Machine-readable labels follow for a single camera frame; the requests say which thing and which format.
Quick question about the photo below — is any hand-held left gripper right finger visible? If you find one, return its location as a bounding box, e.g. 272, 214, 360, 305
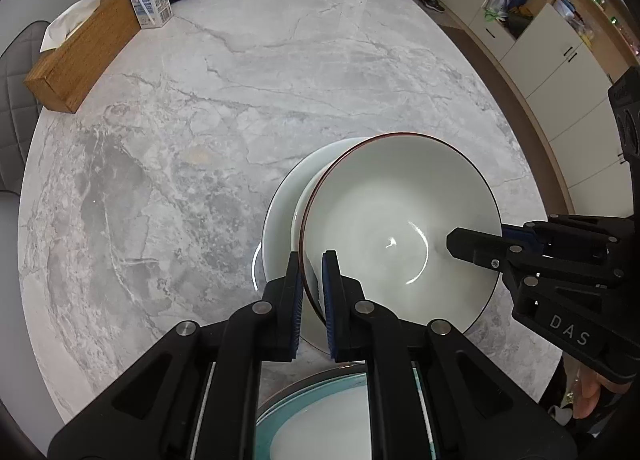
321, 250, 586, 460

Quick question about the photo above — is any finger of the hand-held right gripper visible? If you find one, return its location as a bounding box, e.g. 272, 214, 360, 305
500, 214, 634, 262
446, 226, 627, 292

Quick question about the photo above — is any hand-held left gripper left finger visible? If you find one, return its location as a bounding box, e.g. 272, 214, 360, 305
47, 250, 306, 460

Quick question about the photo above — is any large white deep plate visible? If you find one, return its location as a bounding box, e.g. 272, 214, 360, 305
252, 136, 373, 301

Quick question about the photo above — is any pink floral bowl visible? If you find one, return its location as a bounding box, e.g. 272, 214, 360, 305
301, 132, 503, 337

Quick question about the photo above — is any person's right hand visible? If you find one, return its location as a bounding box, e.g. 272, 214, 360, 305
567, 365, 630, 423

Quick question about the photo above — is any white plastic bag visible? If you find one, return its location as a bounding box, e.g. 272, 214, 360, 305
481, 0, 512, 22

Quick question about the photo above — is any wooden tissue box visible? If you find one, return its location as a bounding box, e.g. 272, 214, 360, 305
24, 0, 142, 114

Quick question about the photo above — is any grey quilted chair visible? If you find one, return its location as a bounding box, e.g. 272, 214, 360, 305
0, 20, 49, 191

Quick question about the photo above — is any white tissue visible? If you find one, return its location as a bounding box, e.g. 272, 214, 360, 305
40, 0, 104, 54

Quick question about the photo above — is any beige wall cabinet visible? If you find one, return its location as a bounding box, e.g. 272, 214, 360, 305
420, 0, 640, 223

